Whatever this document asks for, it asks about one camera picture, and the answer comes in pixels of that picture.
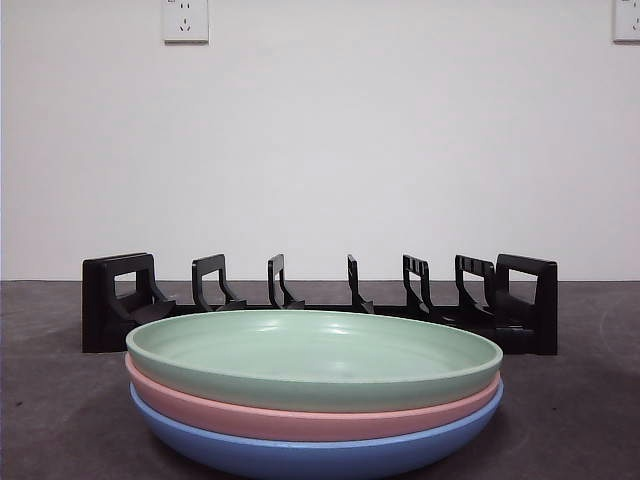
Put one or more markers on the black plate rack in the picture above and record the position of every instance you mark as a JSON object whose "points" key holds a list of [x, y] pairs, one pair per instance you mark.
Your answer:
{"points": [[100, 310]]}

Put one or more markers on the white wall socket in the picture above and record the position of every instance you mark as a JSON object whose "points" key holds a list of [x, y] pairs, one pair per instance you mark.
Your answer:
{"points": [[627, 22], [185, 22]]}

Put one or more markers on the blue plate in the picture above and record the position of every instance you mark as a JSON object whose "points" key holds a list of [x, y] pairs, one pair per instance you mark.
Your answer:
{"points": [[300, 460]]}

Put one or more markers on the pink plate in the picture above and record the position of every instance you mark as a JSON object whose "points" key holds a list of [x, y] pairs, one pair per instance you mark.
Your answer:
{"points": [[300, 426]]}

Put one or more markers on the green plate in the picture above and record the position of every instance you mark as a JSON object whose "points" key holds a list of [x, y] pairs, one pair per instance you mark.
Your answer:
{"points": [[300, 350]]}

